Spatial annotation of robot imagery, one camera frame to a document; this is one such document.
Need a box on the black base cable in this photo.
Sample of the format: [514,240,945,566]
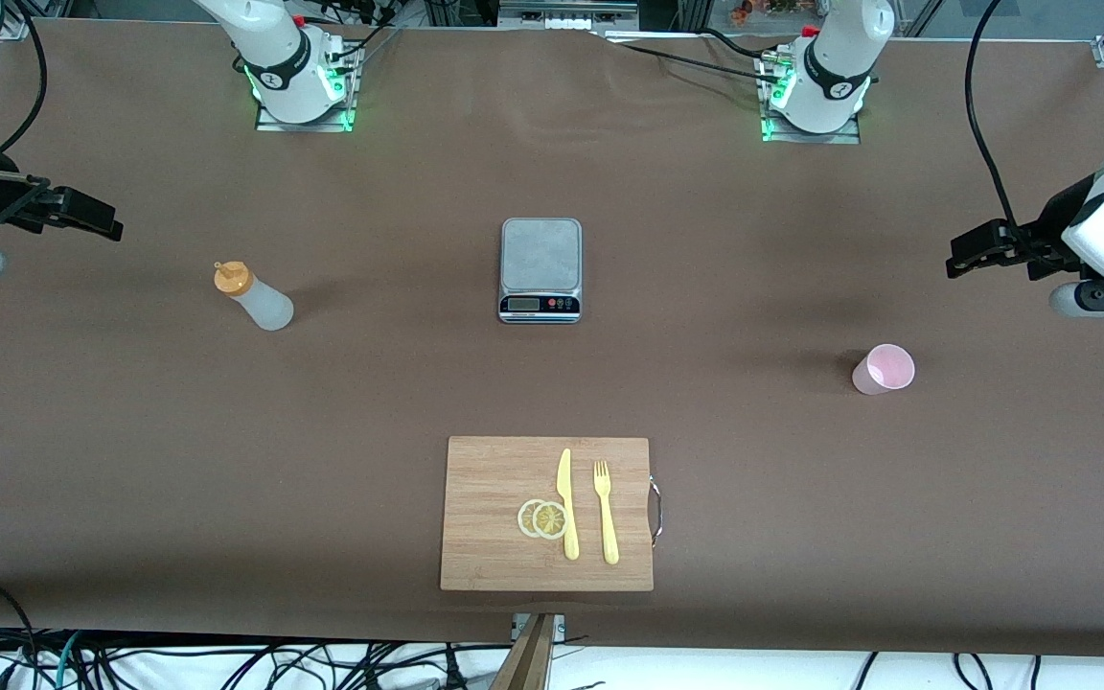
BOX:
[325,17,400,74]
[598,27,793,87]

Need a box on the silver digital kitchen scale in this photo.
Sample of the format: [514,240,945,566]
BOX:
[497,217,584,326]

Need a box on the yellow plastic knife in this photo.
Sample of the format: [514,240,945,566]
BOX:
[556,448,582,563]

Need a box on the brown table cover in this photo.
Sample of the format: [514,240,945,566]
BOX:
[0,17,1104,660]

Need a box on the translucent orange-capped sauce bottle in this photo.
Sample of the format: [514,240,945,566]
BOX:
[213,260,296,334]

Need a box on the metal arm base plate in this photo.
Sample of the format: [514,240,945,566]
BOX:
[758,43,863,146]
[254,36,358,134]

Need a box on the wooden post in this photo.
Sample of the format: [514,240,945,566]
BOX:
[489,613,559,690]

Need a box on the pink plastic cup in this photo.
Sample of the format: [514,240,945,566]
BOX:
[851,343,916,397]

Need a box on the teal floor cable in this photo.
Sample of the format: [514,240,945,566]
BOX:
[52,630,85,690]

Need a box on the wooden cutting board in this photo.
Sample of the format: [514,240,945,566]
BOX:
[439,435,664,593]

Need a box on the grey power strip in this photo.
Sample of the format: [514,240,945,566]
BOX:
[497,0,641,32]

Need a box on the yellow plastic fork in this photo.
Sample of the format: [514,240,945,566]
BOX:
[592,460,621,566]

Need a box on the small metal bracket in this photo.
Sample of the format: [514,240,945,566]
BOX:
[511,612,567,642]

